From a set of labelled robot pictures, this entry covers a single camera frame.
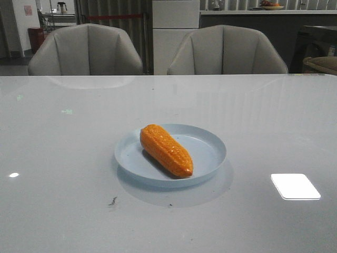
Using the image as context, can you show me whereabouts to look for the orange plastic corn cob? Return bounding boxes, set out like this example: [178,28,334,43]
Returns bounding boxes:
[140,124,194,178]

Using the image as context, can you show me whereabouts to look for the light blue round plate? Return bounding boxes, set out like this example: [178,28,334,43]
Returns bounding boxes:
[114,124,226,188]

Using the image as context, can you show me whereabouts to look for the right grey upholstered chair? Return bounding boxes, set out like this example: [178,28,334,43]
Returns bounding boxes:
[167,25,288,75]

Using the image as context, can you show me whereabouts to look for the grey upholstered chair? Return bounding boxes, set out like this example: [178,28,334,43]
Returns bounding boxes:
[28,24,143,76]
[167,25,288,75]

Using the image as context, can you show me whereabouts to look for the white cabinet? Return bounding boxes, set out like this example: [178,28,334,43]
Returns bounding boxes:
[152,1,200,75]

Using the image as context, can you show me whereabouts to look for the left grey upholstered chair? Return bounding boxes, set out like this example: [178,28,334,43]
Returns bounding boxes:
[28,24,143,76]

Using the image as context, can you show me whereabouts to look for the red barrier belt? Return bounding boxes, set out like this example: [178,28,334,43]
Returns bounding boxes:
[87,14,143,20]

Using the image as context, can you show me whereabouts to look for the dark counter with white top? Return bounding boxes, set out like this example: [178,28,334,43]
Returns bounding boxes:
[199,10,336,69]

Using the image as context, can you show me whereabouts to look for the fruit bowl on counter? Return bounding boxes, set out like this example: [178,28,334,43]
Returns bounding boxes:
[260,0,284,11]

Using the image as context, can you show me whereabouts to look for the black coffee pot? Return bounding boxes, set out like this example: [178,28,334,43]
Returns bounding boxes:
[57,2,67,14]

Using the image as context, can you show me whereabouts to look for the red bin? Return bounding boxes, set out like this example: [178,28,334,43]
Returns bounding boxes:
[28,27,45,54]

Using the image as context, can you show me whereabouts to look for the tan cushion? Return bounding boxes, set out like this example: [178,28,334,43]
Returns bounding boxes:
[302,56,337,75]

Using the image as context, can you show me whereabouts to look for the pink wall notice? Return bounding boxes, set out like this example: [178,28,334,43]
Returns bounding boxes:
[24,5,32,16]

